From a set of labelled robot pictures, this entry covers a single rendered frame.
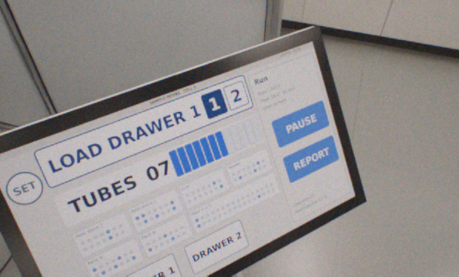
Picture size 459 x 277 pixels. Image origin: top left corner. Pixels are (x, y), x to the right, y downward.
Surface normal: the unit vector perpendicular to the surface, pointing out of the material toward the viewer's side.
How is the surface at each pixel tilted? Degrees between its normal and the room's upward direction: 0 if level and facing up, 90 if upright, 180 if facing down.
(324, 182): 50
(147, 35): 90
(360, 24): 90
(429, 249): 0
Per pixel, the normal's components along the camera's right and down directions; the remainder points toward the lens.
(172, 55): -0.30, 0.72
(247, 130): 0.38, 0.07
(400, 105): 0.00, -0.66
